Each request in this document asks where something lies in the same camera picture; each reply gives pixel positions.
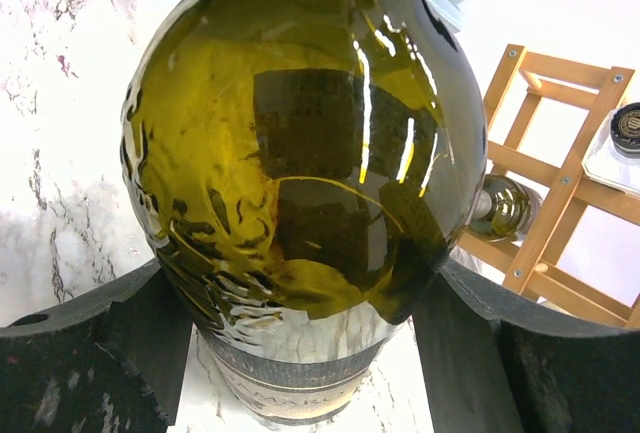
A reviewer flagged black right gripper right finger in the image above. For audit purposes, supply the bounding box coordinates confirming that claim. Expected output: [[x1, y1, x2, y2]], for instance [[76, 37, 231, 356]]
[[413, 260, 639, 432]]

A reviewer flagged clear square glass bottle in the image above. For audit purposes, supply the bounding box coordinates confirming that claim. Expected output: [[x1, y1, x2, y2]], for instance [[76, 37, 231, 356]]
[[582, 102, 639, 198]]

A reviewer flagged green wine bottle brown label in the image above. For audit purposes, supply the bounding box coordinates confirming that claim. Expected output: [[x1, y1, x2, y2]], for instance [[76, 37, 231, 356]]
[[468, 174, 542, 242]]

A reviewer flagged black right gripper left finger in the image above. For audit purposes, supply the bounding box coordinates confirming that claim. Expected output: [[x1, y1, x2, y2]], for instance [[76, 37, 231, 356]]
[[1, 260, 192, 432]]

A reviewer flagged wooden lattice wine rack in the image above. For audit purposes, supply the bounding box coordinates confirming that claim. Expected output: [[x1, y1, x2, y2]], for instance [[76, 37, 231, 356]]
[[460, 44, 639, 329]]

